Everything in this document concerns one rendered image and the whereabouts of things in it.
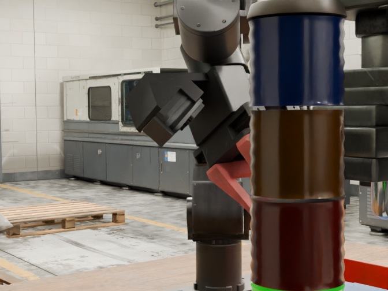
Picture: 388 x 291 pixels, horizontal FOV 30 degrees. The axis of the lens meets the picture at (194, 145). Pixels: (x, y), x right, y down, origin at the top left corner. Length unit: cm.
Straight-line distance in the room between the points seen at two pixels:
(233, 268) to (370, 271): 18
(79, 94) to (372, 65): 1106
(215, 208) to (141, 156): 891
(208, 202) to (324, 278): 66
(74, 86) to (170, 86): 1110
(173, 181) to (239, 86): 851
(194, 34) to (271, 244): 39
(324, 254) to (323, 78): 7
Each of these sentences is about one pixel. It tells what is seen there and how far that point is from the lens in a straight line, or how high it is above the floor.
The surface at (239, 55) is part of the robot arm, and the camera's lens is 72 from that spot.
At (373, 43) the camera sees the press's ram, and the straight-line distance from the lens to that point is 57.
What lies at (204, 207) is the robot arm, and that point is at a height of 103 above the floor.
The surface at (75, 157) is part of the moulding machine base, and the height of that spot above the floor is 37.
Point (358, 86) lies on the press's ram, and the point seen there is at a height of 117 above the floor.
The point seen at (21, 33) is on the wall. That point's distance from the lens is 1204.
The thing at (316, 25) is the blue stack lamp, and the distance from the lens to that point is 28.
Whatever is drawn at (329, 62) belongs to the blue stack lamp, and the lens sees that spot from 28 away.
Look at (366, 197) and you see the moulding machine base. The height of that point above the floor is 34.
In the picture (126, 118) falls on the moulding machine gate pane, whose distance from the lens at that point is 1015.
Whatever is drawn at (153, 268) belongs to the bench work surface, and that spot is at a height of 90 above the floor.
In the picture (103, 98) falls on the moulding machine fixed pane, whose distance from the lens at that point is 1086.
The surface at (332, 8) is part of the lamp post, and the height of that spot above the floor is 119.
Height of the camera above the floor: 116
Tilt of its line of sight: 3 degrees down
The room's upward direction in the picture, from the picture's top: 1 degrees counter-clockwise
